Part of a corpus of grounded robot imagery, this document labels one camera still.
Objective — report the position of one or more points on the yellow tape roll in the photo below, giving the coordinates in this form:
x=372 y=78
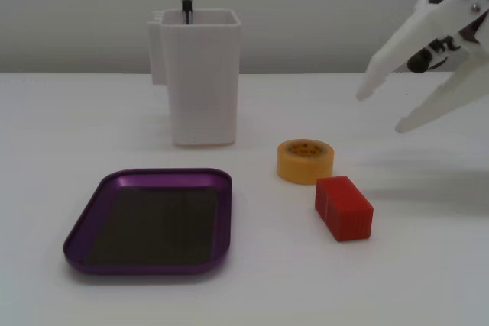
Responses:
x=298 y=169

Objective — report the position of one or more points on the red rectangular block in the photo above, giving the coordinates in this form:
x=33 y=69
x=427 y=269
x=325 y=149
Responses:
x=347 y=215

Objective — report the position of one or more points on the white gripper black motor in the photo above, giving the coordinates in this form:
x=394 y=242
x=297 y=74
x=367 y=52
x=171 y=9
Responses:
x=464 y=7

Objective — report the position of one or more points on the purple metal tray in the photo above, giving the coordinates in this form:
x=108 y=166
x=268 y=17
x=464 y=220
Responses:
x=153 y=226

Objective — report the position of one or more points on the white plastic pen holder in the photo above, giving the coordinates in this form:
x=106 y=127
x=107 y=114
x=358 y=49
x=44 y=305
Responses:
x=202 y=93

